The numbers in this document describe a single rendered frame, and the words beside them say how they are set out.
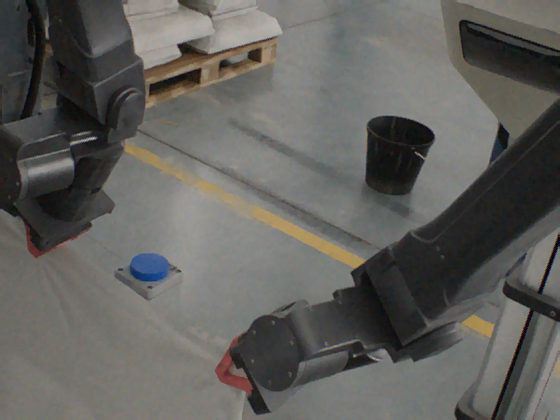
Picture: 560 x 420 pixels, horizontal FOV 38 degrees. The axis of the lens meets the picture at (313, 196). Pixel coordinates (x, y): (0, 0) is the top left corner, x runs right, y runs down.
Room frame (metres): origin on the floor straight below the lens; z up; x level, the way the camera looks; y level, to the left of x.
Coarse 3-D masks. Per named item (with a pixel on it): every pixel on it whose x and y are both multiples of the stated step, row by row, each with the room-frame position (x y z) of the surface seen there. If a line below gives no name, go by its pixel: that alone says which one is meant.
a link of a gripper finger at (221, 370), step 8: (288, 304) 0.61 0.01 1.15; (272, 312) 0.60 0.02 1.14; (240, 336) 0.56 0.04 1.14; (232, 344) 0.57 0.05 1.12; (224, 360) 0.58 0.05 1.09; (216, 368) 0.59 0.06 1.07; (224, 368) 0.59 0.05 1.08; (224, 376) 0.59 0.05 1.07; (232, 376) 0.58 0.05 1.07; (240, 376) 0.58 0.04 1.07; (232, 384) 0.58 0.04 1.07; (240, 384) 0.57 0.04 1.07; (248, 384) 0.57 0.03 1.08; (248, 392) 0.56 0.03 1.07
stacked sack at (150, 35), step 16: (160, 16) 3.70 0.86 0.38; (176, 16) 3.74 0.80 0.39; (192, 16) 3.82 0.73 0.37; (144, 32) 3.49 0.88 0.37; (160, 32) 3.55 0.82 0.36; (176, 32) 3.64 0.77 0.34; (192, 32) 3.73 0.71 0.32; (208, 32) 3.86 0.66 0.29; (144, 48) 3.44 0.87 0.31; (160, 48) 3.55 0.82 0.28
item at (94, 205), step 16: (64, 192) 0.69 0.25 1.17; (80, 192) 0.69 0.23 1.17; (96, 192) 0.71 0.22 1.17; (16, 208) 0.69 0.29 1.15; (32, 208) 0.70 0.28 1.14; (48, 208) 0.70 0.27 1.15; (64, 208) 0.70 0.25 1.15; (80, 208) 0.70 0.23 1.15; (96, 208) 0.74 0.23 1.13; (112, 208) 0.75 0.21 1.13; (32, 224) 0.68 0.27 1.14; (48, 224) 0.69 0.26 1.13; (64, 224) 0.70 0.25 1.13; (80, 224) 0.71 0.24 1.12; (48, 240) 0.68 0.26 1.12
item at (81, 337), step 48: (0, 240) 0.78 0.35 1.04; (0, 288) 0.78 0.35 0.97; (48, 288) 0.74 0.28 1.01; (96, 288) 0.69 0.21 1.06; (0, 336) 0.78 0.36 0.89; (48, 336) 0.74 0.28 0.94; (96, 336) 0.69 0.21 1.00; (144, 336) 0.65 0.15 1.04; (192, 336) 0.62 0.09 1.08; (0, 384) 0.75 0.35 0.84; (48, 384) 0.73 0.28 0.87; (96, 384) 0.69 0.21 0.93; (144, 384) 0.65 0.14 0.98; (192, 384) 0.61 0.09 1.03
